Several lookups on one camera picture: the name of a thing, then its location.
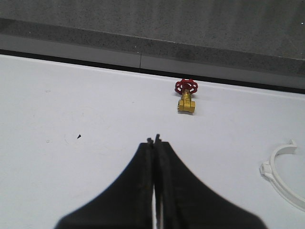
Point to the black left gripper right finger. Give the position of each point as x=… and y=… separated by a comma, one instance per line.
x=185, y=202

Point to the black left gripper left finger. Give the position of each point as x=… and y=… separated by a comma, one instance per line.
x=125, y=204

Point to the white half pipe clamp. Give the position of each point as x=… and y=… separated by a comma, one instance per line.
x=284, y=169

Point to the brass valve red handwheel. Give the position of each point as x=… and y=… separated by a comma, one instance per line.
x=186, y=87

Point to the grey stone counter ledge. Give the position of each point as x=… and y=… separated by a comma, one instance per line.
x=256, y=42

